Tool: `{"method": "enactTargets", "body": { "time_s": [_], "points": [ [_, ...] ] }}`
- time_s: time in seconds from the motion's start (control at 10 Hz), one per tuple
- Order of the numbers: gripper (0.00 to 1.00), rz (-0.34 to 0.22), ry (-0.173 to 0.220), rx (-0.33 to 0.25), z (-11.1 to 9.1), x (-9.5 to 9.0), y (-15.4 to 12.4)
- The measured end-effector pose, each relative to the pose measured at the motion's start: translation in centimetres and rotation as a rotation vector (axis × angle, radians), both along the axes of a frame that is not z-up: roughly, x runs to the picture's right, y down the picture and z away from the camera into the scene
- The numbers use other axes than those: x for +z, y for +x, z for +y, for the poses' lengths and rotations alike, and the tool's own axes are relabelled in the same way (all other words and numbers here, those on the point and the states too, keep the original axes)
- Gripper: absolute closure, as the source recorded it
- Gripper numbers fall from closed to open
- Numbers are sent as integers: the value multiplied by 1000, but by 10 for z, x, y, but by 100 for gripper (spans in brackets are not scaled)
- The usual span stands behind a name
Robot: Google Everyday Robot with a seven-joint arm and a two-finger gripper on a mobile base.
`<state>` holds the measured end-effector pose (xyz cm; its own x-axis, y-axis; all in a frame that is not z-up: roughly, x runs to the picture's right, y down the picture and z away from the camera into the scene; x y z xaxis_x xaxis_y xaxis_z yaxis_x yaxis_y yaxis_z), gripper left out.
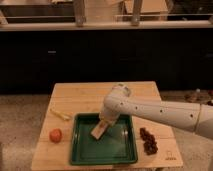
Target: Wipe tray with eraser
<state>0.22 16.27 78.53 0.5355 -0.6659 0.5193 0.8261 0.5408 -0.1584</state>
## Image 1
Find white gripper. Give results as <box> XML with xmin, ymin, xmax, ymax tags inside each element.
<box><xmin>99</xmin><ymin>107</ymin><xmax>120</xmax><ymax>126</ymax></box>

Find wooden block eraser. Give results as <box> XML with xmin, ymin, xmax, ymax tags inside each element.
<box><xmin>91</xmin><ymin>121</ymin><xmax>108</xmax><ymax>139</ymax></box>

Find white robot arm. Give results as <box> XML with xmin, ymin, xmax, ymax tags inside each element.
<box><xmin>99</xmin><ymin>84</ymin><xmax>213</xmax><ymax>140</ymax></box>

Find green plastic tray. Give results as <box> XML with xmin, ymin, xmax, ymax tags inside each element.
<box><xmin>69</xmin><ymin>113</ymin><xmax>138</xmax><ymax>166</ymax></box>

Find yellow french fry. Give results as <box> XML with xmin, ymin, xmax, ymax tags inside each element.
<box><xmin>50</xmin><ymin>109</ymin><xmax>72</xmax><ymax>121</ymax></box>

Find dark grape bunch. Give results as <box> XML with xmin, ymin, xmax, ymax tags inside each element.
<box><xmin>140</xmin><ymin>128</ymin><xmax>158</xmax><ymax>155</ymax></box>

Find wooden table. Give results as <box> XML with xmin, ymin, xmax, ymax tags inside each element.
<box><xmin>31</xmin><ymin>82</ymin><xmax>183</xmax><ymax>171</ymax></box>

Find red tomato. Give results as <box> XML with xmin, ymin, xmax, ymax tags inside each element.
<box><xmin>49</xmin><ymin>129</ymin><xmax>62</xmax><ymax>143</ymax></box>

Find wooden shelf rail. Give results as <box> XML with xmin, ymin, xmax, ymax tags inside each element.
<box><xmin>0</xmin><ymin>20</ymin><xmax>213</xmax><ymax>31</ymax></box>

